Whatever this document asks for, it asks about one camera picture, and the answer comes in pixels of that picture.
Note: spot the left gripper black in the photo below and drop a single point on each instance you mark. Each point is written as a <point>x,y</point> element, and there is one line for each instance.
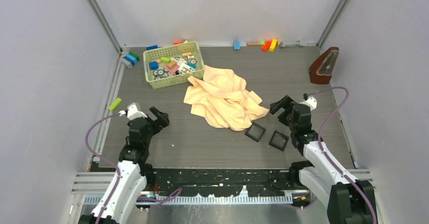
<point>159,124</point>

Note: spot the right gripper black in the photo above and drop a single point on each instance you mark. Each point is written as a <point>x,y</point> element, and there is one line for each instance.
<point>288,103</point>

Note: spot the black square box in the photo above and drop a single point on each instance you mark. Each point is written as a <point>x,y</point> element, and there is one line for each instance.
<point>278,140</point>
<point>255,132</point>

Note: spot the peach cloth garment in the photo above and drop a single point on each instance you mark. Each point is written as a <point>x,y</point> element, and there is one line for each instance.
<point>221,98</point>

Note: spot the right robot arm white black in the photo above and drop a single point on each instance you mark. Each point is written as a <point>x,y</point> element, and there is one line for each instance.
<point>347,198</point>

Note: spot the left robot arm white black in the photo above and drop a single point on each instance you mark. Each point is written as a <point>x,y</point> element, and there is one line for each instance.
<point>132,172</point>

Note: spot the lime green block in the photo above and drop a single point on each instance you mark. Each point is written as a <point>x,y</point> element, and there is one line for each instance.
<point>114,104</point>

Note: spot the pink block in basket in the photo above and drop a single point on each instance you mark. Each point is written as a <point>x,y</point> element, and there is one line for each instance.
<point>172,69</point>

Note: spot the green plastic basket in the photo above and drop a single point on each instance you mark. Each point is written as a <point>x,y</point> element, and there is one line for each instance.
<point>186,55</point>

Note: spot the brown wooden metronome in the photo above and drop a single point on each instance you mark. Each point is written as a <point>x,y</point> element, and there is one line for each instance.
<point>320,71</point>

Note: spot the blue cube in basket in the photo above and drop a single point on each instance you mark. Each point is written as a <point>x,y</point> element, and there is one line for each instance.
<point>153,65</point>

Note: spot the orange red block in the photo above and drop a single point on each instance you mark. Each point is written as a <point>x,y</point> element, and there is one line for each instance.
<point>266,45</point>

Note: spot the blue green stacked blocks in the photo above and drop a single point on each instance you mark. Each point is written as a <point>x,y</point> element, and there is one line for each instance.
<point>130,59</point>

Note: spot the blue block behind basket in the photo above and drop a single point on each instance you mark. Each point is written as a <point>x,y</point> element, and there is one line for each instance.
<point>152,47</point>

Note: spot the tan wooden block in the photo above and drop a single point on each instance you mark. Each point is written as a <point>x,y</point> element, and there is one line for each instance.
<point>254,43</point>

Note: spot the light blue block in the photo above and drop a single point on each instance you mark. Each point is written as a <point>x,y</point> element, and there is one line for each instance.
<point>236,45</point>

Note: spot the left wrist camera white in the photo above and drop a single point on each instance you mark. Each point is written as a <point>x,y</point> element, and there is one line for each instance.
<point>132,112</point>

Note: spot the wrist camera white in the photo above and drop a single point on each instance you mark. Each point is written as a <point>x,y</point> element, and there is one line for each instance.
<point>132,112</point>
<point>309,101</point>

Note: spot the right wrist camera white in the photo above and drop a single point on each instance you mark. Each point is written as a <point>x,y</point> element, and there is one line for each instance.
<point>309,101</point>

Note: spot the yellow block by wall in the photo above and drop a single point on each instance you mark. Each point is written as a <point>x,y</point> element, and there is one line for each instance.
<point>273,45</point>

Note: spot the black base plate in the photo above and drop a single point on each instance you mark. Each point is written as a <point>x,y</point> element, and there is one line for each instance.
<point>222,182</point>

